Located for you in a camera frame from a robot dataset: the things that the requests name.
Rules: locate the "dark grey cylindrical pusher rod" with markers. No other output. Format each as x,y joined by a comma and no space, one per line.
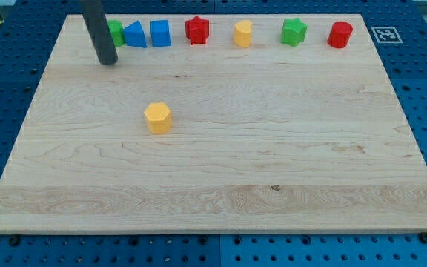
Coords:
98,29

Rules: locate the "red star block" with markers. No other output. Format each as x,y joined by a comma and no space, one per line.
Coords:
197,30

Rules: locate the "yellow hexagon block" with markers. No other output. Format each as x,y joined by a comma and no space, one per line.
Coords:
158,117

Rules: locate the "yellow heart block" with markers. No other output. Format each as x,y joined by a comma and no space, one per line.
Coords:
242,33

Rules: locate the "green star block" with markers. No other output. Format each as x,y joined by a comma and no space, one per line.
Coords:
293,32

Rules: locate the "green cylinder block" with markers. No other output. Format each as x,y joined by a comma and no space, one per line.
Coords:
116,31

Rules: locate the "blue triangle block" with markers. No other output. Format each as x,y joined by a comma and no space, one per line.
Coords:
134,35

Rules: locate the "blue cube block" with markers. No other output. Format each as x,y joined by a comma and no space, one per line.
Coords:
160,33

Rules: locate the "wooden board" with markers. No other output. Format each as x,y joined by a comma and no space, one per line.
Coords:
268,139

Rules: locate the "red cylinder block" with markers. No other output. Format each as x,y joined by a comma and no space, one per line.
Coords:
340,34

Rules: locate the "white fiducial marker tag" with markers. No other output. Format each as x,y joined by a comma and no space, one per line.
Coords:
386,35

